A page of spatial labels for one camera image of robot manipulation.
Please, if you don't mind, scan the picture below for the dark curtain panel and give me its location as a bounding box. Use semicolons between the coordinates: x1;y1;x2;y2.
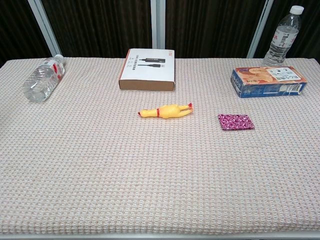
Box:
164;0;267;60
254;0;320;76
0;0;52;68
41;0;153;59

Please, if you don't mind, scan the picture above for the aluminium partition post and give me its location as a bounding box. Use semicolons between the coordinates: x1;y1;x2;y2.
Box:
27;0;62;57
149;0;166;50
246;0;275;59

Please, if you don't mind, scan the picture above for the orange and blue snack box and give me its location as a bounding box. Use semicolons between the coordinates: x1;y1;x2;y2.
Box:
230;66;308;99

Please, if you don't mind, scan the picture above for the white cable product box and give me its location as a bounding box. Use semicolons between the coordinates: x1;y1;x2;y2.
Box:
118;48;176;92

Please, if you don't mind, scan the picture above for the yellow rubber chicken toy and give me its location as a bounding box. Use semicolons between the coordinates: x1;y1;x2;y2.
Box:
137;101;194;120

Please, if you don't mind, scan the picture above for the pink woven table cloth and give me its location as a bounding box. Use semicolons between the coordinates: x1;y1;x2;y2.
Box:
0;57;320;236

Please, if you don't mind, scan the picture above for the pink patterned packet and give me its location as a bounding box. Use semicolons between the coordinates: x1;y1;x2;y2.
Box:
217;113;256;132

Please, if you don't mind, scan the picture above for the white-cap clear water bottle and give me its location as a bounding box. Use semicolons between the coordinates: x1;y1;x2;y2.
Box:
262;4;305;68

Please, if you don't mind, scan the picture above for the red-label clear water bottle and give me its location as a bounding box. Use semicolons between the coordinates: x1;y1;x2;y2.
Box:
21;54;66;103

